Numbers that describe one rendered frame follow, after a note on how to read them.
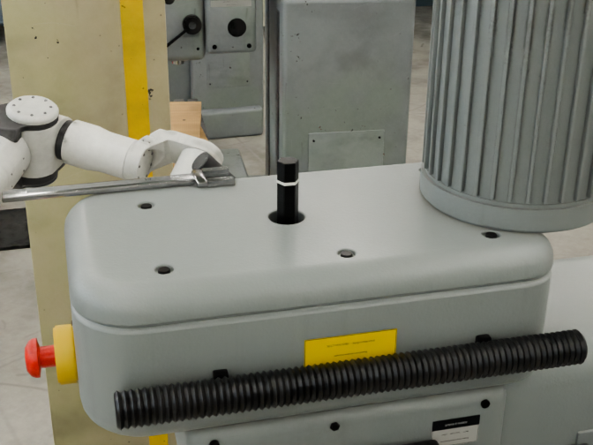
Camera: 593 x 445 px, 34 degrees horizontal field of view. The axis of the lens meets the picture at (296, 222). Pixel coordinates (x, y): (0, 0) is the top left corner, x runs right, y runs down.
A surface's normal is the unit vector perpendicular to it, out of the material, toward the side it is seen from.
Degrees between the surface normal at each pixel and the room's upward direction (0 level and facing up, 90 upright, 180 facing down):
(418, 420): 90
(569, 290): 0
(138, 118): 90
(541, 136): 90
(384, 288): 81
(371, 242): 0
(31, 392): 0
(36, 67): 90
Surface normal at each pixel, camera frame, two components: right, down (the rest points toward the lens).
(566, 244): 0.01, -0.90
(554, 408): 0.25, 0.41
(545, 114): 0.00, 0.43
